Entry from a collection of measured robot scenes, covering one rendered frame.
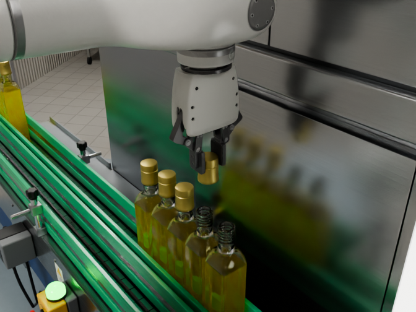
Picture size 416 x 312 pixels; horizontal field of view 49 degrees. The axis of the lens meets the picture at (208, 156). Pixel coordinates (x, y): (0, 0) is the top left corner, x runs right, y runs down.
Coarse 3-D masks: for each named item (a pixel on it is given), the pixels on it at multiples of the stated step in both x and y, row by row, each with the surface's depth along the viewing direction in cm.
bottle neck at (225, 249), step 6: (222, 222) 77; (228, 222) 77; (222, 228) 77; (228, 228) 77; (234, 228) 75; (222, 234) 75; (228, 234) 75; (234, 234) 76; (222, 240) 76; (228, 240) 76; (234, 240) 77; (222, 246) 76; (228, 246) 76; (234, 246) 78; (222, 252) 77; (228, 252) 77
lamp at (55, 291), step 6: (54, 282) 105; (60, 282) 105; (48, 288) 103; (54, 288) 103; (60, 288) 103; (48, 294) 102; (54, 294) 102; (60, 294) 103; (66, 294) 105; (48, 300) 103; (54, 300) 103; (60, 300) 103
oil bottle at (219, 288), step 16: (208, 256) 79; (224, 256) 77; (240, 256) 78; (208, 272) 80; (224, 272) 76; (240, 272) 79; (208, 288) 82; (224, 288) 78; (240, 288) 81; (208, 304) 83; (224, 304) 79; (240, 304) 83
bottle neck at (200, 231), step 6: (198, 210) 80; (204, 210) 81; (210, 210) 80; (198, 216) 79; (204, 216) 79; (210, 216) 79; (198, 222) 80; (204, 222) 79; (210, 222) 80; (198, 228) 81; (204, 228) 80; (210, 228) 81; (198, 234) 81; (204, 234) 81; (210, 234) 81
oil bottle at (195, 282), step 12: (192, 240) 82; (204, 240) 81; (216, 240) 81; (192, 252) 82; (204, 252) 80; (192, 264) 84; (204, 264) 81; (192, 276) 85; (204, 276) 82; (192, 288) 87; (204, 288) 84; (204, 300) 85
